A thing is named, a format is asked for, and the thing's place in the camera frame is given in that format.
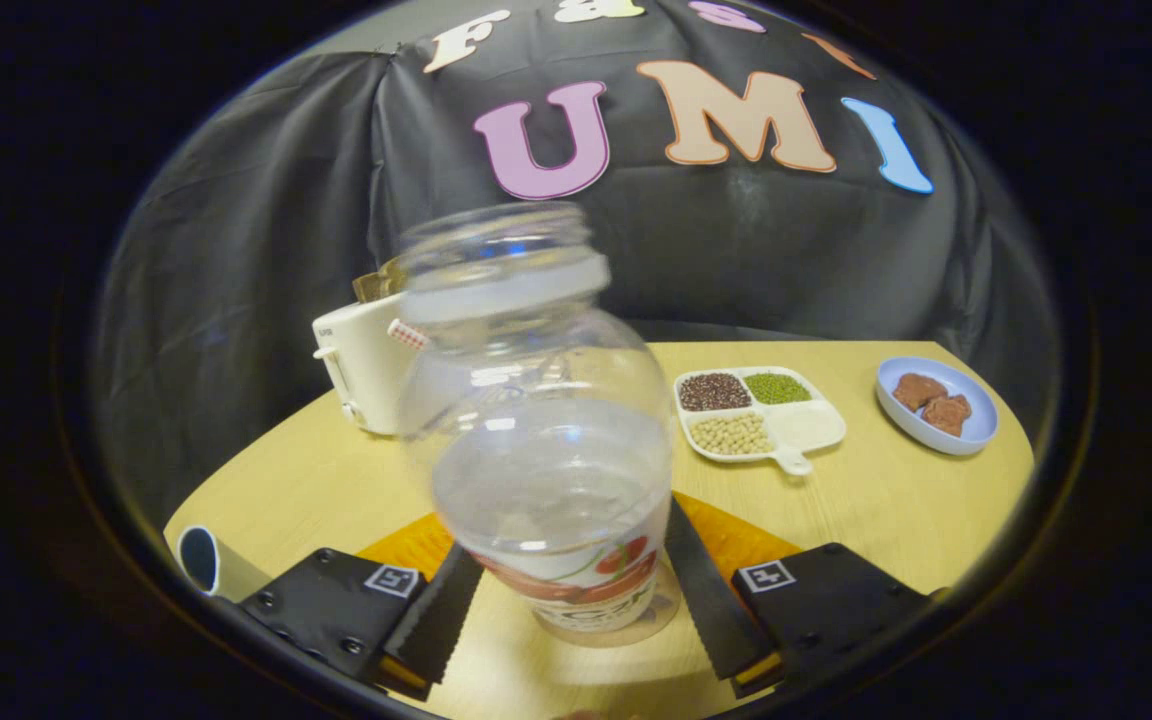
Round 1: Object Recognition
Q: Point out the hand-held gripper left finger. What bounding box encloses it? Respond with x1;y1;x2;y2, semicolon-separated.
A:
226;513;487;703

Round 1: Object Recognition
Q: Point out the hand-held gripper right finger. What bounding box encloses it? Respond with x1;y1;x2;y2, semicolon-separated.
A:
663;492;942;701

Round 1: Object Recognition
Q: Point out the round brown coaster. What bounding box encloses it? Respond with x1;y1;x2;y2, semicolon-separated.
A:
534;565;683;649

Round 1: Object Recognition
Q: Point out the clear plastic juice bottle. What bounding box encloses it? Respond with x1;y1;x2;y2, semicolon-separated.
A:
391;203;675;633

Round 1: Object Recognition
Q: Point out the pale cup with handle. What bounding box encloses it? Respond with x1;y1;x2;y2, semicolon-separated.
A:
176;525;272;603

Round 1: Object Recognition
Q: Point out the white divided bean dish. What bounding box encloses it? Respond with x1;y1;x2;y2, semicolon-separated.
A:
673;366;848;477

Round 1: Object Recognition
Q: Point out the wooden table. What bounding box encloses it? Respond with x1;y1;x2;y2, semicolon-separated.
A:
164;340;1035;720

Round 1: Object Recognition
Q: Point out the white toaster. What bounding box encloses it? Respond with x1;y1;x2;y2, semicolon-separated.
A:
312;292;417;436

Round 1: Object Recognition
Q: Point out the brown cookie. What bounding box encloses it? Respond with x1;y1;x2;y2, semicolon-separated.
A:
893;373;949;413
921;394;973;438

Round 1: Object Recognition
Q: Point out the blue plate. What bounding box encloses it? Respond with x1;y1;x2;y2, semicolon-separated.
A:
875;357;999;457

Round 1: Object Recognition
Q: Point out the brown toast slice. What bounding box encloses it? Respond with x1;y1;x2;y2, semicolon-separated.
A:
353;262;402;303

